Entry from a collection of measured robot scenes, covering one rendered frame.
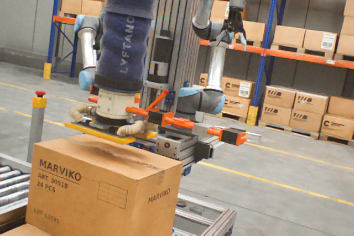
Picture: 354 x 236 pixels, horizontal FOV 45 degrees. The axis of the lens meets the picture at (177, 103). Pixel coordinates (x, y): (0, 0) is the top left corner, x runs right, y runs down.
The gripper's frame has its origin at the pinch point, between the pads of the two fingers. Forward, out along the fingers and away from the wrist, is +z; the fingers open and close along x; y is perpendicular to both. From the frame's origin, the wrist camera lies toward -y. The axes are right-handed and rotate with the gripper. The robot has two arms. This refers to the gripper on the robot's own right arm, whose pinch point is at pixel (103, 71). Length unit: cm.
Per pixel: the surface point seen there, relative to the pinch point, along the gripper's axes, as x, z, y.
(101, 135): -40, 23, 35
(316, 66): 812, -13, -43
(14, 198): -29, 76, -26
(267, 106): 671, 84, -95
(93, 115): -27.1, 18.6, 18.5
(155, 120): -31, 12, 56
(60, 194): -45, 54, 20
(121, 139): -39, 22, 45
